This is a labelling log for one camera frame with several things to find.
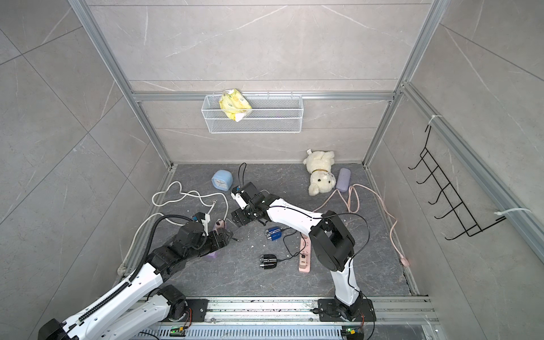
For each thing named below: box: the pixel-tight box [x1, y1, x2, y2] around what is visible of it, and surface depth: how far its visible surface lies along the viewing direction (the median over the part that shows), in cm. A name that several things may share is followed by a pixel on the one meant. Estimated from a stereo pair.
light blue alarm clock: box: [211, 169, 234, 192], surface depth 106 cm
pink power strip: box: [298, 233, 311, 274], surface depth 85 cm
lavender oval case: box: [335, 167, 352, 192], surface depth 112 cm
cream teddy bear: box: [302, 148, 337, 197], surface depth 109 cm
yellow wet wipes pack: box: [219, 88, 252, 122], surface depth 88 cm
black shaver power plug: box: [259, 253, 277, 270], surface depth 85 cm
